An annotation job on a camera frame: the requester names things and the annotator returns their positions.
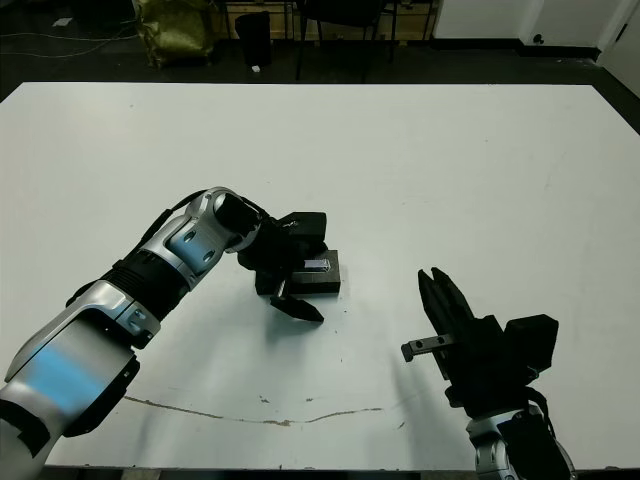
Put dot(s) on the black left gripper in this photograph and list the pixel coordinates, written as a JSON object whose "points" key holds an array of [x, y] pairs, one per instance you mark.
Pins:
{"points": [[270, 250]]}

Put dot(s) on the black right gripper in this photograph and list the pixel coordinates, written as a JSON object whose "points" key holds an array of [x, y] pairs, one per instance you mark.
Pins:
{"points": [[485, 365]]}

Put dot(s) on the black printed box lid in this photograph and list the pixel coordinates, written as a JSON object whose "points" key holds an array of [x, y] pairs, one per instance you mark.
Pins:
{"points": [[320, 282]]}

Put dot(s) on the wooden desk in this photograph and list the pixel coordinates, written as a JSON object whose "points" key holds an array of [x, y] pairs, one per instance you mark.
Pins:
{"points": [[282, 27]]}

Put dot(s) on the black chair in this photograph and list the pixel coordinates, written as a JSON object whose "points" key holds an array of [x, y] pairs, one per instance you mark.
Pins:
{"points": [[347, 10]]}

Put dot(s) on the yellow green bag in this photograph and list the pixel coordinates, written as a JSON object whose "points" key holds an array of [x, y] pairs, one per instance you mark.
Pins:
{"points": [[175, 30]]}

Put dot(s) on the white door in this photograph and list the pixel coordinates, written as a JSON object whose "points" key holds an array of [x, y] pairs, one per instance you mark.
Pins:
{"points": [[625, 50]]}

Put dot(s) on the white paper sheet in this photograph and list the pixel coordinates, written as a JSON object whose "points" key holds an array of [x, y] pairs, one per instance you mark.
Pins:
{"points": [[62, 22]]}

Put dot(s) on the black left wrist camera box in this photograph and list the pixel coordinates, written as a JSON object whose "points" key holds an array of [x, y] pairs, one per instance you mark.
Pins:
{"points": [[307, 224]]}

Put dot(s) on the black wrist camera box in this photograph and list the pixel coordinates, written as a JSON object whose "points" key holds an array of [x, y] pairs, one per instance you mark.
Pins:
{"points": [[532, 342], [307, 224]]}

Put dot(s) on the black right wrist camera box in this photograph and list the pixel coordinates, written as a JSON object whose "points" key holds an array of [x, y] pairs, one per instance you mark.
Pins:
{"points": [[532, 342]]}

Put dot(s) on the round black wall knob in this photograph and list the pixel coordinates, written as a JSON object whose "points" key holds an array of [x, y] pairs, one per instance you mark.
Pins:
{"points": [[538, 39]]}

